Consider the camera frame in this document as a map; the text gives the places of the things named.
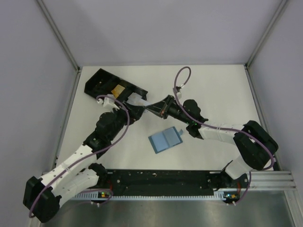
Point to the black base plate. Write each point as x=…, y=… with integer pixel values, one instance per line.
x=153, y=183

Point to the right aluminium frame post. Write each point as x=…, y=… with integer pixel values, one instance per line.
x=269, y=28

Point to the aluminium frame post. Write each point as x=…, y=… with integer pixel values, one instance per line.
x=56, y=31
x=269, y=28

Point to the aluminium front rail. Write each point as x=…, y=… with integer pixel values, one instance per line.
x=261, y=180

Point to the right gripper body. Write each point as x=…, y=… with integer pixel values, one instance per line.
x=167, y=107

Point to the left aluminium frame post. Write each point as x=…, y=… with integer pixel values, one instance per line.
x=56, y=31

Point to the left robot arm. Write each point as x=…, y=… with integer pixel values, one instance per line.
x=44, y=196

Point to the white credit card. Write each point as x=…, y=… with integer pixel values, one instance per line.
x=134, y=98

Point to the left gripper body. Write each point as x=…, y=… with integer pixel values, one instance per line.
x=132, y=108

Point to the upper gold card in tray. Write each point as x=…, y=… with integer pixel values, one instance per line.
x=117, y=90

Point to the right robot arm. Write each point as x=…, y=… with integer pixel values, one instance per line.
x=255, y=145

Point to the black organizer tray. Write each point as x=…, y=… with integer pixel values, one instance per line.
x=103, y=82

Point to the blue card holder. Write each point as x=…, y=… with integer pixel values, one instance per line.
x=165, y=139

